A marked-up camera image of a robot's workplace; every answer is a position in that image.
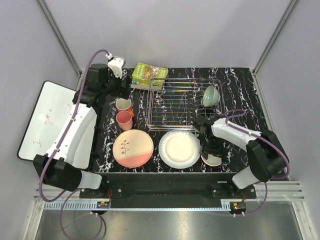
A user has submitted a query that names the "pink plastic cup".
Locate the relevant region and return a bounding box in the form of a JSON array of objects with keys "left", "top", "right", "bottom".
[{"left": 116, "top": 110, "right": 133, "bottom": 131}]

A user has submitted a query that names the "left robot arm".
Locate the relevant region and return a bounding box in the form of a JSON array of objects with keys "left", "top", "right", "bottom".
[{"left": 33, "top": 59, "right": 132, "bottom": 198}]

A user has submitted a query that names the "small orange white bowl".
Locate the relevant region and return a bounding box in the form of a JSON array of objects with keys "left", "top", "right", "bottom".
[{"left": 200, "top": 154, "right": 222, "bottom": 167}]

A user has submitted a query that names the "green children's book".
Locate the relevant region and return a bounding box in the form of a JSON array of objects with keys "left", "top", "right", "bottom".
[{"left": 131, "top": 62, "right": 169, "bottom": 91}]

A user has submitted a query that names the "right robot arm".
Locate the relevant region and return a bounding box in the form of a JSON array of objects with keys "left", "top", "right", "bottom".
[{"left": 193, "top": 114, "right": 290, "bottom": 199}]

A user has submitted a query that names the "white scalloped plate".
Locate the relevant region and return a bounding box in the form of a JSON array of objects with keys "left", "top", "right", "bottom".
[{"left": 158, "top": 130, "right": 201, "bottom": 169}]

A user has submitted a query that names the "wire dish rack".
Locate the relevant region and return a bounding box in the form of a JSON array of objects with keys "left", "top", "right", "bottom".
[{"left": 146, "top": 78, "right": 225, "bottom": 132}]

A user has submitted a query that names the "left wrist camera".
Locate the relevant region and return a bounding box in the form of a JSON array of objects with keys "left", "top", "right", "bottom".
[{"left": 106, "top": 54, "right": 126, "bottom": 78}]

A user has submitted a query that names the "white board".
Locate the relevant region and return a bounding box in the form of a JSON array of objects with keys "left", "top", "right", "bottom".
[{"left": 17, "top": 81, "right": 76, "bottom": 161}]

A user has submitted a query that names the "green celadon bowl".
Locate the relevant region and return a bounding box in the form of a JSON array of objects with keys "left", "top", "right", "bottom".
[{"left": 201, "top": 85, "right": 220, "bottom": 108}]

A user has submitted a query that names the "orange mug white inside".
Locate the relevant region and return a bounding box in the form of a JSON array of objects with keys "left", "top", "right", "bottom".
[{"left": 115, "top": 98, "right": 135, "bottom": 117}]

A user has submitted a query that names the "cream pink leaf plate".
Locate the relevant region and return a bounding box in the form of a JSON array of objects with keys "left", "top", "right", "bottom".
[{"left": 112, "top": 129, "right": 154, "bottom": 168}]

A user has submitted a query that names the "white cable duct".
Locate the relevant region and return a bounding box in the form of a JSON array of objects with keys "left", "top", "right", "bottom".
[{"left": 44, "top": 200, "right": 111, "bottom": 211}]

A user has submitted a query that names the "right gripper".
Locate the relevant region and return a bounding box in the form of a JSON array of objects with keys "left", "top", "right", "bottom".
[{"left": 199, "top": 136, "right": 232, "bottom": 164}]

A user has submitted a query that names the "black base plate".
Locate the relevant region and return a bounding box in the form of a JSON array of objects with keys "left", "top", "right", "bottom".
[{"left": 80, "top": 172, "right": 257, "bottom": 200}]

